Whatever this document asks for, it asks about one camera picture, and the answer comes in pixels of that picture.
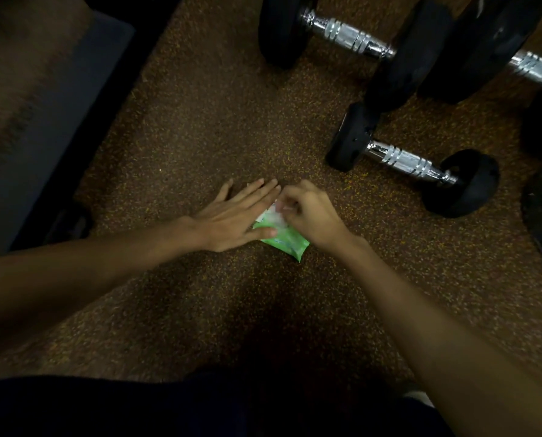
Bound person's left hand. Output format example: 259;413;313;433
191;178;281;253

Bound person's right hand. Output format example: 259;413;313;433
276;179;359;253

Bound green wet wipes packet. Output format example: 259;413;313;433
252;199;311;263

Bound person's left forearm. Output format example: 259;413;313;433
0;215;208;362

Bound person's right forearm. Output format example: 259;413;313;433
338;235;542;437

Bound grey bench pad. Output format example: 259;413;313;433
0;9;138;261

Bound person's dark trousers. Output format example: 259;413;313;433
0;368;455;437

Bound person's white shoe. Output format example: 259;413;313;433
401;390;436;409

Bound small black chrome-handled dumbbell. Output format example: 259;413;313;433
326;102;501;219

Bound black bench frame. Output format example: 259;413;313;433
9;0;186;252

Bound medium black chrome-handled dumbbell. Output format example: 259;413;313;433
257;0;455;113

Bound large black chrome-handled dumbbell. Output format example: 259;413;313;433
418;0;542;106

